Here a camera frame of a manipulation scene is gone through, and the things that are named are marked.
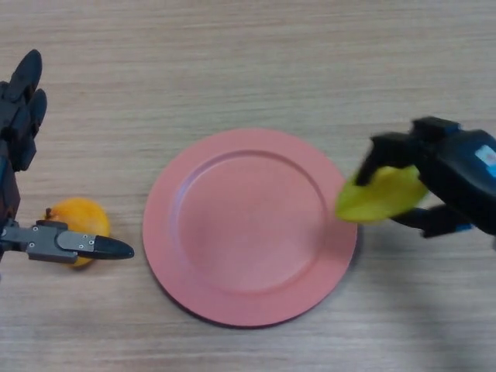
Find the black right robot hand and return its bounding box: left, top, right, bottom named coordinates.
left=355, top=116, right=496, bottom=239

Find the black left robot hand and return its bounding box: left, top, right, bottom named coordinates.
left=0, top=49, right=136, bottom=264

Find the yellow starfruit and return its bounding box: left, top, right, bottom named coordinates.
left=334, top=165, right=429, bottom=226

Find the pink round plate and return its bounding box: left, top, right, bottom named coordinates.
left=142, top=128, right=358, bottom=329

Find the orange round fruit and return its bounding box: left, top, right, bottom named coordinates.
left=43, top=197, right=111, bottom=269

